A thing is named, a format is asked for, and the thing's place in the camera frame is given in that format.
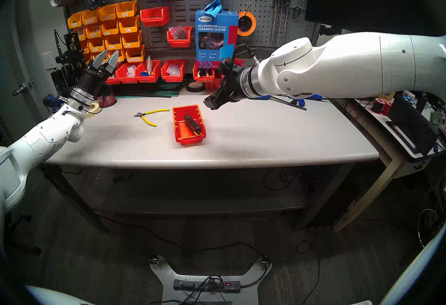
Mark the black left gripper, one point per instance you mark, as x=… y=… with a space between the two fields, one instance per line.
x=95 y=83

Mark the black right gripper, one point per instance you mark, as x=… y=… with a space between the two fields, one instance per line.
x=233 y=84

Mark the black utility knife orange tip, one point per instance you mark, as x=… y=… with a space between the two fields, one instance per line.
x=193 y=124

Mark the red plastic storage bin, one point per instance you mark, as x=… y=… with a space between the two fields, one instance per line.
x=181 y=137

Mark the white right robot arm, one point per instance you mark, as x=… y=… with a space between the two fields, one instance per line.
x=331 y=63

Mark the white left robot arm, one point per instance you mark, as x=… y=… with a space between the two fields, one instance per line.
x=45 y=133

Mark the blue cleaning cloths box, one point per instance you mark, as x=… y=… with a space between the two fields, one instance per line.
x=212 y=39

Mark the small cardboard box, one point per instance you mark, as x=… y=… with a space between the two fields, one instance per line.
x=389 y=96

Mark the yellow labelled parts bin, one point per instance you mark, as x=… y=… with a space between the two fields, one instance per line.
x=85 y=48
x=89 y=61
x=81 y=34
x=76 y=21
x=97 y=46

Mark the yellow bin labelled M2.5-5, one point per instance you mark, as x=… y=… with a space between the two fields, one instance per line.
x=122 y=56

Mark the nested red bin stack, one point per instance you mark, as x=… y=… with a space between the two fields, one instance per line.
x=212 y=85

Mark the yellow bin labelled M3-8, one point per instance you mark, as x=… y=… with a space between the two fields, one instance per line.
x=113 y=42

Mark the red plastic parts bin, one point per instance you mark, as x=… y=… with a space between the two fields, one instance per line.
x=116 y=80
x=173 y=78
x=204 y=79
x=126 y=79
x=239 y=62

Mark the black tape roll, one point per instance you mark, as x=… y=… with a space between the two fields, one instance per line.
x=195 y=91

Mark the yellow bin labelled M4 HEX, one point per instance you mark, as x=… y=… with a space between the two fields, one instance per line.
x=135 y=55

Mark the yellow bin labelled M4X6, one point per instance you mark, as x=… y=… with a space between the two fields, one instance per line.
x=94 y=33

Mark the yellow bin labelled M4-6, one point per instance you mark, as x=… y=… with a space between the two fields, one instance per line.
x=110 y=28

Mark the yellow bin labelled M3-6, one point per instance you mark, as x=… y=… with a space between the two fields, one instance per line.
x=132 y=41

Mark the black equipment stand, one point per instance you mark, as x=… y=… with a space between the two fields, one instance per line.
x=68 y=60

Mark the yellow bin labelled M3-4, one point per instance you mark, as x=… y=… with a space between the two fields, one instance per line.
x=129 y=26

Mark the yellow bin labelled M3X8 BAD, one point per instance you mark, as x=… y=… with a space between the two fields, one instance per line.
x=91 y=18

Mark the blue spring clamp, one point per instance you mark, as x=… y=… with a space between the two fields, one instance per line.
x=266 y=97

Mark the beige masking tape roll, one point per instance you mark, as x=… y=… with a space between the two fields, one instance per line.
x=94 y=112

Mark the green cutting mat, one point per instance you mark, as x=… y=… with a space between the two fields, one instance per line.
x=163 y=93

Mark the yellow bin labelled M3X6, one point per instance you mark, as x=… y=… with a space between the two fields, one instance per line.
x=126 y=10

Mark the blue bench vise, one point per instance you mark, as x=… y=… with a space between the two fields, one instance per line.
x=50 y=102

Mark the blue bar clamp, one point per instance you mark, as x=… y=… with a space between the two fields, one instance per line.
x=296 y=102

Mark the blue microfiber cloth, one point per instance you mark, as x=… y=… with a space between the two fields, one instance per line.
x=213 y=8

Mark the blue plastic bin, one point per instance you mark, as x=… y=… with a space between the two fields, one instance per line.
x=317 y=96

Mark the workbench lower shelf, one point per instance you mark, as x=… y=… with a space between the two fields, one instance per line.
x=195 y=203

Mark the red thread spool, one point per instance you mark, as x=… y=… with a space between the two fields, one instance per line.
x=383 y=107

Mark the wooden leg side table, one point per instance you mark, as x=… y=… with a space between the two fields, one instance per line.
x=362 y=203

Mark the black power strip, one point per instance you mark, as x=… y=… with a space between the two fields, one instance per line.
x=205 y=286

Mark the black laptop case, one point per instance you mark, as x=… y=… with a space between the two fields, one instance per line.
x=411 y=126

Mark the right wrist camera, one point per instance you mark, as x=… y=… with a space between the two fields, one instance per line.
x=228 y=67

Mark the white wall switch plate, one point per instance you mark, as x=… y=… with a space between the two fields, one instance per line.
x=48 y=61

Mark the red plastic wall bin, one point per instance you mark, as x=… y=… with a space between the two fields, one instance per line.
x=155 y=17

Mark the red wall bin with bag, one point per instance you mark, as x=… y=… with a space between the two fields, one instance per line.
x=179 y=42

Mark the black pegboard tool wall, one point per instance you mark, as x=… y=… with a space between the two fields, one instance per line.
x=209 y=1

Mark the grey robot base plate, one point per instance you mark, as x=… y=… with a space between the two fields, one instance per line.
x=163 y=273

